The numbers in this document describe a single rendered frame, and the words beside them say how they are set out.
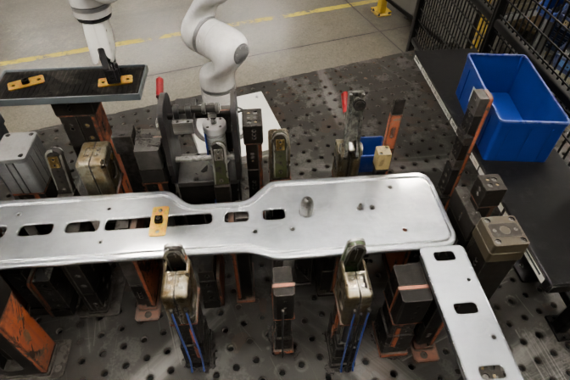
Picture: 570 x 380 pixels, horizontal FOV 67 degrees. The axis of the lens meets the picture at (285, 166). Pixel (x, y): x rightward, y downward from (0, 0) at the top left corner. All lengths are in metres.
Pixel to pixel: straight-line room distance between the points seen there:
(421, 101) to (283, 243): 1.14
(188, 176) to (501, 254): 0.76
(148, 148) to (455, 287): 0.75
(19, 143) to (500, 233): 1.09
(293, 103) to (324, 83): 0.20
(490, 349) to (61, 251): 0.88
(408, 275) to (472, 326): 0.15
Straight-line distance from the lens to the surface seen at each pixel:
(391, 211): 1.05
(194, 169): 1.18
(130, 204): 1.09
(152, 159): 1.11
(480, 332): 0.94
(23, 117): 3.33
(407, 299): 0.95
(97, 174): 1.12
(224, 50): 1.32
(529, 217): 1.11
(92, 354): 1.26
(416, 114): 1.85
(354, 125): 1.05
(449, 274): 0.98
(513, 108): 1.41
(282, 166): 1.09
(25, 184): 1.20
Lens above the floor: 1.79
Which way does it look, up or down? 45 degrees down
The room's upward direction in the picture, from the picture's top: 1 degrees clockwise
